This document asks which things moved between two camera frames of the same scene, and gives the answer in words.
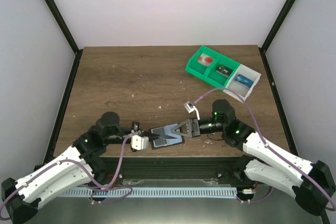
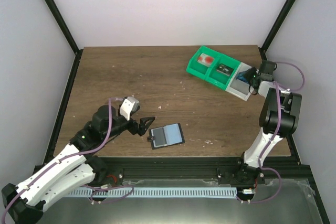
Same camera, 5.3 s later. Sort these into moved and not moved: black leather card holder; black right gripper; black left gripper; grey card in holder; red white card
Moved: black left gripper; black right gripper
Not moved: black leather card holder; grey card in holder; red white card
